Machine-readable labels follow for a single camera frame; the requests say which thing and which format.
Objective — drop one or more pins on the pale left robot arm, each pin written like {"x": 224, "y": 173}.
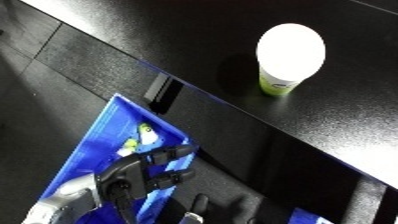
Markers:
{"x": 65, "y": 200}

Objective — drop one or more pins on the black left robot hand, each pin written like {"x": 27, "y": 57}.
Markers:
{"x": 127, "y": 176}

